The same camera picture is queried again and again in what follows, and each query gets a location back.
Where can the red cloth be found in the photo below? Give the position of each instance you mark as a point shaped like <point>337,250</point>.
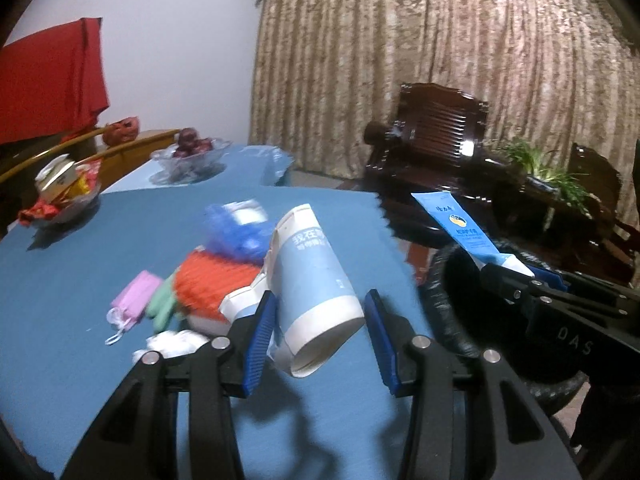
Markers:
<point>53,82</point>

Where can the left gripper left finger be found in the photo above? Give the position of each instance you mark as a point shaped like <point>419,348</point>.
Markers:
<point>228,367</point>

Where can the blue table cloth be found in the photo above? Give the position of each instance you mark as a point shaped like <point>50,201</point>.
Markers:
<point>57,370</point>

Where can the beige patterned curtain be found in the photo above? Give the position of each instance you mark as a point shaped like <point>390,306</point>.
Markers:
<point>553,72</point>

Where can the pink mesh pouch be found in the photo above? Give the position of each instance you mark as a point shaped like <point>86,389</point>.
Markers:
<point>129,305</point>

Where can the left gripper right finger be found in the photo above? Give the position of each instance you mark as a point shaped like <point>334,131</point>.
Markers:
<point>416,367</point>

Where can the black lined trash bin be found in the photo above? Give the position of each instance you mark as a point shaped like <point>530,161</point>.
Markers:
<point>466,321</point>

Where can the light blue paper cup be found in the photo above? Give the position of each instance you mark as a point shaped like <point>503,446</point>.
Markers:
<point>318,309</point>

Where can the blue plastic bag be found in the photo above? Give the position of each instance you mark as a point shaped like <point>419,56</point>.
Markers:
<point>239,231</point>

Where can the blue hand cream tube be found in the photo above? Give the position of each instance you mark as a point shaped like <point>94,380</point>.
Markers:
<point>462,228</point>

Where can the gold cardboard box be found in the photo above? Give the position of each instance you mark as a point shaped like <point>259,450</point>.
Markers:
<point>56,177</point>

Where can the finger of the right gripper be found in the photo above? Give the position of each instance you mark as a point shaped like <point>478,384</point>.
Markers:
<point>511,293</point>
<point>587,288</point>

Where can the glass snack dish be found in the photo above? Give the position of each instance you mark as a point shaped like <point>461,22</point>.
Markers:
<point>69,205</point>

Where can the green cloth glove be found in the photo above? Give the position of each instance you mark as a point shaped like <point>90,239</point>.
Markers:
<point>162,305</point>

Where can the glass fruit bowl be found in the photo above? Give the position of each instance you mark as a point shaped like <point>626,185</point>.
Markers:
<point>187,169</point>

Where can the dark wooden side table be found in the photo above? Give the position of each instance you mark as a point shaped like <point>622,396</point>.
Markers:
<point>532,218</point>

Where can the dark wooden armchair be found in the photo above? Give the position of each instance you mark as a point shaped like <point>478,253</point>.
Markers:
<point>435,143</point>

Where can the dark red fruit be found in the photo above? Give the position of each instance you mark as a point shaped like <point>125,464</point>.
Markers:
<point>189,143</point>

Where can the green potted plant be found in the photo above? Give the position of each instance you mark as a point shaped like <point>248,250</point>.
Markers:
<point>535,162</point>

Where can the wooden bench backrest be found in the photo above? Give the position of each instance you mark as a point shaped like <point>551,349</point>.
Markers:
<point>18,173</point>

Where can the white tissue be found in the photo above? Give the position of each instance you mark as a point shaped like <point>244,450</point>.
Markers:
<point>170,344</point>

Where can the red crumpled bag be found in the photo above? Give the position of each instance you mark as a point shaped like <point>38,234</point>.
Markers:
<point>124,131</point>

